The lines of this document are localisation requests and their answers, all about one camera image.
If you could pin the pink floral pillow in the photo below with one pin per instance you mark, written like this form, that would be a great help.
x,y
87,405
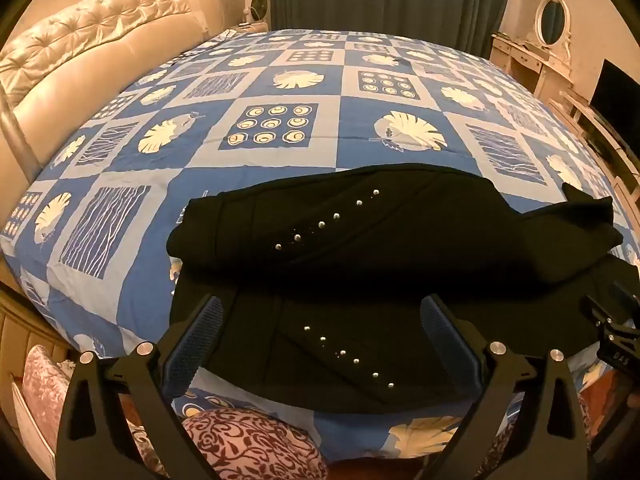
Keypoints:
x,y
42,400

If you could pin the black television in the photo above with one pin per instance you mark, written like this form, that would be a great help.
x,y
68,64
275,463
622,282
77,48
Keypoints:
x,y
617,100

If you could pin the oval vanity mirror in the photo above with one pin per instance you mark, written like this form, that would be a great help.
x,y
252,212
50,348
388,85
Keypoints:
x,y
552,21

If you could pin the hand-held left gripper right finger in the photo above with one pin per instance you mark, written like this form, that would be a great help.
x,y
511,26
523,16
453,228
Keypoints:
x,y
444,342

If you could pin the blue patterned bedsheet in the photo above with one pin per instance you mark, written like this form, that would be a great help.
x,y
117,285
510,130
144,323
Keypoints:
x,y
320,135

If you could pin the black studded pants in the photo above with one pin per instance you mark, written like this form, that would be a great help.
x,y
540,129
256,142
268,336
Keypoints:
x,y
380,260

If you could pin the cream vanity dresser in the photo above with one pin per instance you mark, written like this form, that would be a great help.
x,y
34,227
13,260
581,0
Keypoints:
x,y
530,62

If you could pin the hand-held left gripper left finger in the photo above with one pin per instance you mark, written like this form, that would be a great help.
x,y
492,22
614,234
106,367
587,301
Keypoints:
x,y
195,345

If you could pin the cream television stand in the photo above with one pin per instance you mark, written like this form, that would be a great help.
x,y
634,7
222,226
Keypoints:
x,y
600,135

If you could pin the grey metal pole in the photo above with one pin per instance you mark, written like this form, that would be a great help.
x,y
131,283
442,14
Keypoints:
x,y
17,135

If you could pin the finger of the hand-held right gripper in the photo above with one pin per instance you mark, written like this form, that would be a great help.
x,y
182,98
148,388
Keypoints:
x,y
620,350

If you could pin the maroon floral cushion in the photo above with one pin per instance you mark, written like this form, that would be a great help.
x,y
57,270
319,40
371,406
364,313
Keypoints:
x,y
250,445

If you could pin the cream tufted bed headboard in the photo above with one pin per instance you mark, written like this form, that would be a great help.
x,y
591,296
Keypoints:
x,y
95,45

